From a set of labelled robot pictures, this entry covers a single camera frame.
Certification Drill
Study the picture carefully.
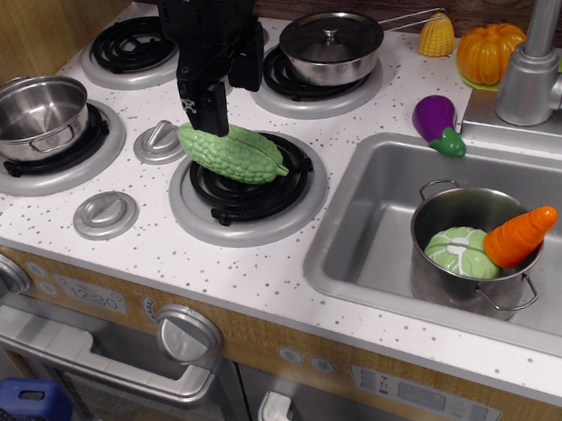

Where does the grey stove knob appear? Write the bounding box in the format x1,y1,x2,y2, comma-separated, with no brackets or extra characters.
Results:
73,191,139,241
133,120,185,165

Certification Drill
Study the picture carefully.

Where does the yellow toy corn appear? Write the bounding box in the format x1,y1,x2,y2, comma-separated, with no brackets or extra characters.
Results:
418,12,456,58

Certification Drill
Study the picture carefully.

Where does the blue clamp tool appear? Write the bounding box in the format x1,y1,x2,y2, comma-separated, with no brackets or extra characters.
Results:
0,377,74,421

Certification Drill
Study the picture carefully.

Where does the purple toy eggplant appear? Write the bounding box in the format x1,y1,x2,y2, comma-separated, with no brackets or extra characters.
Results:
412,95,467,158

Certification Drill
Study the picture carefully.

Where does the grey stove knob front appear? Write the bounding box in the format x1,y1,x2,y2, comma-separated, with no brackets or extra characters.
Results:
73,191,139,241

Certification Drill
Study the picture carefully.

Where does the grey toy sink basin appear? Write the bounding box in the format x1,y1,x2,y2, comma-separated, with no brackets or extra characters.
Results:
304,133,562,357

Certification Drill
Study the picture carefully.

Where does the orange toy carrot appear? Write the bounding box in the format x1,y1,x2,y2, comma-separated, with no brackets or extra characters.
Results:
483,206,558,269

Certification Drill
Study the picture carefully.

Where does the green bumpy toy squash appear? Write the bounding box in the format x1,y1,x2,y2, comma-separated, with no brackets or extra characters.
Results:
176,123,290,185

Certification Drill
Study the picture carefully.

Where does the orange toy pumpkin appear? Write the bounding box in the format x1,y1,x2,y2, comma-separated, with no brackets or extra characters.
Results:
456,23,527,85

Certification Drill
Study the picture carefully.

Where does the back right black burner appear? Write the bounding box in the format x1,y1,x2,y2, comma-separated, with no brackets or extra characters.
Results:
252,45,383,120

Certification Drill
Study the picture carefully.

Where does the steel pot on stove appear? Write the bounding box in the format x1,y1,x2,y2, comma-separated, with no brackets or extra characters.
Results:
0,75,90,162

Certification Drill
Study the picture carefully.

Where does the front left black burner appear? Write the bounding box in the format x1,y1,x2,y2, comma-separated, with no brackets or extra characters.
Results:
0,100,126,197

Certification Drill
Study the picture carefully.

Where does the lidded steel frying pan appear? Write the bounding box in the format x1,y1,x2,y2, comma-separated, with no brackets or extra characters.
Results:
279,8,447,86

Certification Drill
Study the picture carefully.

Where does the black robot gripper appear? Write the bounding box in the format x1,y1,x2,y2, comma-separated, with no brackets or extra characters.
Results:
156,0,264,137

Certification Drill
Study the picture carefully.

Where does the steel pot in sink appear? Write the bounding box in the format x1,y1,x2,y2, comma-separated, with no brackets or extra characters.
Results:
410,179,558,320

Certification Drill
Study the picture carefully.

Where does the right oven dial knob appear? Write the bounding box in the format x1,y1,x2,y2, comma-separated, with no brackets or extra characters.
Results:
156,304,222,364

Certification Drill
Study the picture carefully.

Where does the green toy cabbage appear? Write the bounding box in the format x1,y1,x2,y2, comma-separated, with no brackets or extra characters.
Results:
424,226,501,280

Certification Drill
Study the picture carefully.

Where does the silver oven door handle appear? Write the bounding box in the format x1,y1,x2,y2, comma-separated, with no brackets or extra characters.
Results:
0,306,217,408

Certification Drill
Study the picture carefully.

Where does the grey stove knob middle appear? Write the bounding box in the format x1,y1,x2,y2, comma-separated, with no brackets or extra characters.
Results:
133,120,185,165

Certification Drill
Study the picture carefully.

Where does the front right black burner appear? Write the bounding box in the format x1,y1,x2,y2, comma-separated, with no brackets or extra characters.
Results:
168,133,328,248

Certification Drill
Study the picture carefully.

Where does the green plate under pumpkin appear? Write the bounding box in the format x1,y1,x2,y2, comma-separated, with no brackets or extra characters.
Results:
457,55,562,92

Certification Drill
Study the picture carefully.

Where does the silver toy faucet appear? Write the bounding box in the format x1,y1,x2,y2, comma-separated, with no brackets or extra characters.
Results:
460,0,562,154

